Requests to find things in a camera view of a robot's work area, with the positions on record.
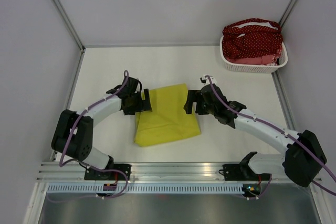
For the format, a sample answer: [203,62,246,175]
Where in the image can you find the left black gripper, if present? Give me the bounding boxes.
[123,89,151,115]

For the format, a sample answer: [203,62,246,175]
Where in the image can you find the white plastic laundry basket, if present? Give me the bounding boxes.
[219,36,288,73]

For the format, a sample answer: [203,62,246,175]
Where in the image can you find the red polka dot garment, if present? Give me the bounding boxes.
[222,18,283,60]

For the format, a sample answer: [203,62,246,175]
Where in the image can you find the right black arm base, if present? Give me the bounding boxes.
[218,163,270,182]

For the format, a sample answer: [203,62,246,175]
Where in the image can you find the white slotted cable duct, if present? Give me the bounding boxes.
[47,183,244,194]

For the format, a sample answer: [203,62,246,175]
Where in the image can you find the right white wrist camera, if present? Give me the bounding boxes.
[200,74,217,86]

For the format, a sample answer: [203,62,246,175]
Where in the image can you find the aluminium mounting rail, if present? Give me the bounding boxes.
[35,159,323,183]

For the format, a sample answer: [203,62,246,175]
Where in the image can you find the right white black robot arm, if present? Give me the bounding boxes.
[184,84,327,187]

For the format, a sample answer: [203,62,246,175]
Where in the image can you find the left aluminium frame post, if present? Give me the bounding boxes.
[51,0,85,52]

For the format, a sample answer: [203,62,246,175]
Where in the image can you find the yellow-green trousers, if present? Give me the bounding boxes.
[134,83,201,147]

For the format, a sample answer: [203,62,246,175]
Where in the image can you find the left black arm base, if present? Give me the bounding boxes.
[84,164,132,181]

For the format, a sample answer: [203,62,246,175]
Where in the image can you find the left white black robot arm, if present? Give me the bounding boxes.
[51,77,152,180]

